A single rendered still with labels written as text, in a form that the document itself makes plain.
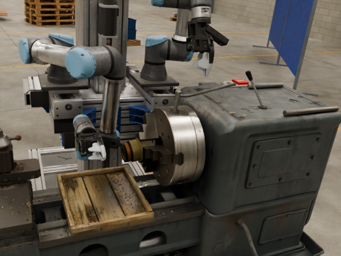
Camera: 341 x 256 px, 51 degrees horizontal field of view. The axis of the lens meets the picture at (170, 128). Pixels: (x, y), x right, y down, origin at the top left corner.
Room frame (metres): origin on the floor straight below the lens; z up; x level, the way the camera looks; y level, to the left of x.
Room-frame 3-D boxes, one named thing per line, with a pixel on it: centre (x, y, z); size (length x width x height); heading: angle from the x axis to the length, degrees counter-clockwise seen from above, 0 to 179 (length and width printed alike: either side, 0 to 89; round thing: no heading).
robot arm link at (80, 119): (1.40, 0.38, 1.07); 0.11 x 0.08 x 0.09; 26
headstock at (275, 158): (1.48, -0.36, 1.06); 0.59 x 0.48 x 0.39; 116
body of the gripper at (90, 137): (1.26, 0.31, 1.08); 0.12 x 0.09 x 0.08; 26
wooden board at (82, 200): (1.17, 0.24, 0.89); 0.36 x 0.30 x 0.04; 26
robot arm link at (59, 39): (1.74, 0.58, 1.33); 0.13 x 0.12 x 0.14; 139
